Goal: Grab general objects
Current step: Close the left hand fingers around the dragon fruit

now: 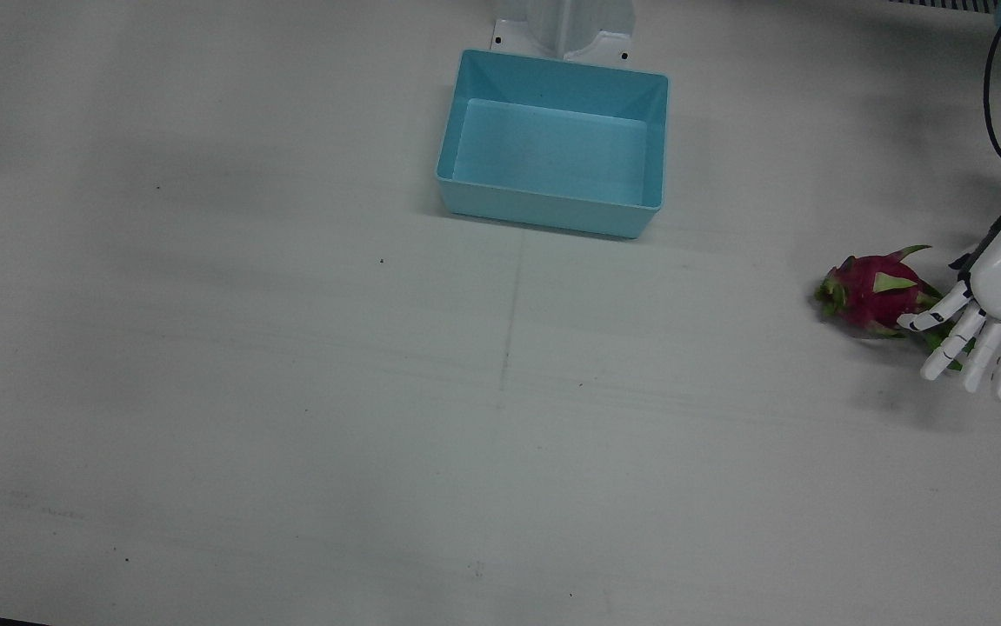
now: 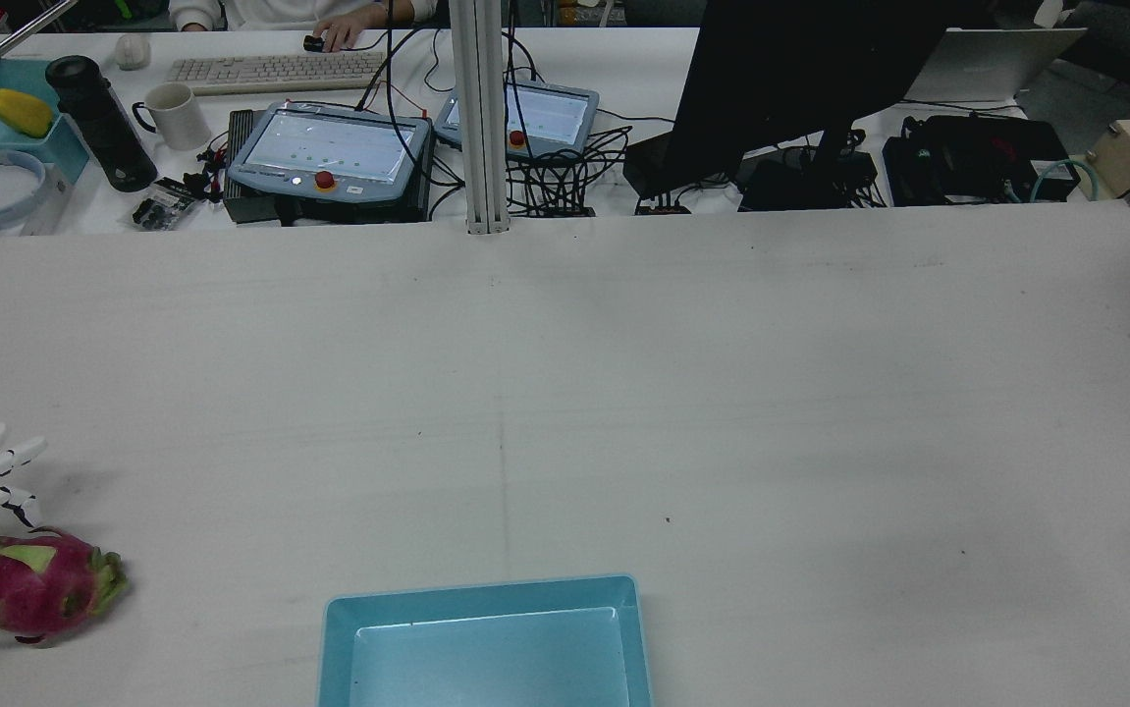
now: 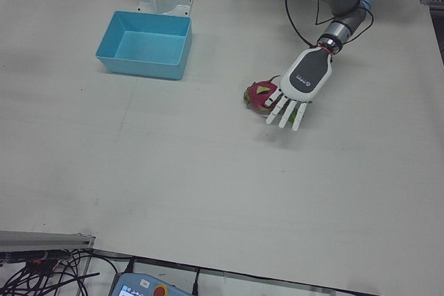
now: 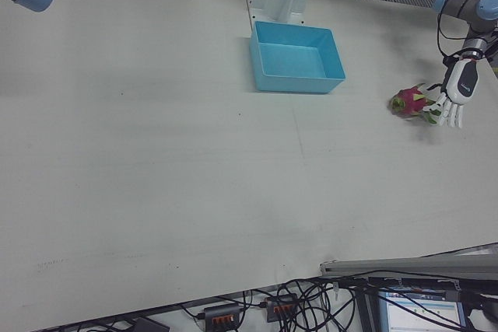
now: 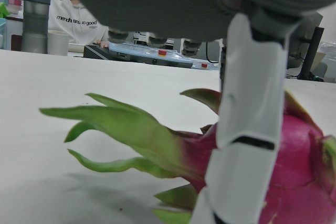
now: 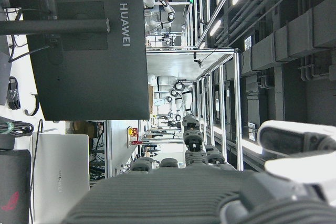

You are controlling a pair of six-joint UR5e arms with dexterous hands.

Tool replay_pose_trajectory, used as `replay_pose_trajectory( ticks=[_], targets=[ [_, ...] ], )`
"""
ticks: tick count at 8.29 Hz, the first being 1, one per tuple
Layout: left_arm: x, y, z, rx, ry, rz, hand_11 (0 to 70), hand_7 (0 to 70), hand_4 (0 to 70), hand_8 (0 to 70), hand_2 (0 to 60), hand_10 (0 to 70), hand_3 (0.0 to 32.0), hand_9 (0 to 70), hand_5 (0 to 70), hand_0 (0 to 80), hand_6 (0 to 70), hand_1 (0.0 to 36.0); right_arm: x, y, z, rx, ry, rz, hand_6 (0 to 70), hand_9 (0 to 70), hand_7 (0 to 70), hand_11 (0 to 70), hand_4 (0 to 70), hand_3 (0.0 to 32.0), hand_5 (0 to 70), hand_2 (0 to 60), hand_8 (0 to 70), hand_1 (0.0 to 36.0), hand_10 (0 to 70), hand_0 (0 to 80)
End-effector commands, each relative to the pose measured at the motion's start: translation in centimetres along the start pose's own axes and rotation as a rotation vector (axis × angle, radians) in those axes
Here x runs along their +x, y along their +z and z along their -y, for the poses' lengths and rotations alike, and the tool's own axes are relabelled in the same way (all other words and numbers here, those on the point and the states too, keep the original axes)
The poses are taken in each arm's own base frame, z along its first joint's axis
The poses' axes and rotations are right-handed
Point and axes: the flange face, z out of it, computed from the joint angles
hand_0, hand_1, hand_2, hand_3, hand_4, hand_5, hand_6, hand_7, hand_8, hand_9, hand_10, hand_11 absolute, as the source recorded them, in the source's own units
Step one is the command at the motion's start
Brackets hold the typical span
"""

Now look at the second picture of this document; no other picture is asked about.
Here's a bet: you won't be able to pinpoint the large grey teach pendant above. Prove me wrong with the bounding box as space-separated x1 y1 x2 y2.
227 100 433 205

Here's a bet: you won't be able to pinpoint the small grey teach pendant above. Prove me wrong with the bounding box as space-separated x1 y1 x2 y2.
433 81 601 162

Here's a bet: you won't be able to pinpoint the clear bag of black parts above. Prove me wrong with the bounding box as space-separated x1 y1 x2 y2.
131 177 200 233

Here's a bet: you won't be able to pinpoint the yellow fruit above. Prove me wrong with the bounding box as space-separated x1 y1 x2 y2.
0 87 56 138

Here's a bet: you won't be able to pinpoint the black cable bundle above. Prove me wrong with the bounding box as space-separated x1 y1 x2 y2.
506 123 634 217

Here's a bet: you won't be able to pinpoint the person in white hoodie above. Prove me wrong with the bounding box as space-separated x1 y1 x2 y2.
169 0 415 52

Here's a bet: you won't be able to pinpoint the black power adapter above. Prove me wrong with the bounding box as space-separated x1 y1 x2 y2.
736 147 880 212

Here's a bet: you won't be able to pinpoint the aluminium frame post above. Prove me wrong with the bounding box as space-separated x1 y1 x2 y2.
448 0 511 236

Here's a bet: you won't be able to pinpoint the black water bottle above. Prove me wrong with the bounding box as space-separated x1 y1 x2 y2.
44 55 159 193

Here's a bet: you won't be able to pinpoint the silver laptop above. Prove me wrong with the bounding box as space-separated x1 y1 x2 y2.
903 27 1088 104

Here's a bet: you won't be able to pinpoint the black electronics box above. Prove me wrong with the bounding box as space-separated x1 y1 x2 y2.
882 115 1083 207

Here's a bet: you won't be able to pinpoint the beige keyboard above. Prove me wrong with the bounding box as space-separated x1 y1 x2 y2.
166 51 391 96

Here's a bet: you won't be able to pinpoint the teal cable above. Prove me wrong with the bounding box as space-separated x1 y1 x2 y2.
1029 159 1101 204

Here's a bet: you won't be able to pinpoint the light blue plastic bin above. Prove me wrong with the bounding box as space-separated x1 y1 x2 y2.
317 573 654 707

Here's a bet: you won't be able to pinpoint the small black box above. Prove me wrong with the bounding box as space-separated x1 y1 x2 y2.
621 131 693 202

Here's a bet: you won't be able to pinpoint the red black wire connectors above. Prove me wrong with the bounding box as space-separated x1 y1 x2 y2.
195 137 232 202

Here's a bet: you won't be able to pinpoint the black hanging cable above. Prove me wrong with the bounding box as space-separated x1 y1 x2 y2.
502 27 538 197
356 0 450 190

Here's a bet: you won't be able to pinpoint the white mug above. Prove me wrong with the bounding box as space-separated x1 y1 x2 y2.
132 82 209 152

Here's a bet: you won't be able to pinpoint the pink dragon fruit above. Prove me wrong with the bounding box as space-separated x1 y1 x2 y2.
0 520 130 647

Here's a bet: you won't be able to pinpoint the black monitor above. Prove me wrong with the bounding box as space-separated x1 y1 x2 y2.
668 0 963 188

